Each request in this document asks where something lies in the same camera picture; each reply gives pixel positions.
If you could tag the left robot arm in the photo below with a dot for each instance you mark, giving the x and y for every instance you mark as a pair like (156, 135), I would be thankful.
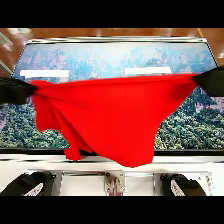
(13, 90)

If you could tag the silver frame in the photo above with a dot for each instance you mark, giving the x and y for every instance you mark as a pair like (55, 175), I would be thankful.
(113, 181)

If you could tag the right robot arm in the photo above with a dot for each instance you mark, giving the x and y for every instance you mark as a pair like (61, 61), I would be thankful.
(211, 81)

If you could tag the red T-shirt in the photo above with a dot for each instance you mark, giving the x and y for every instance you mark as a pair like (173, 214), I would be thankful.
(113, 113)

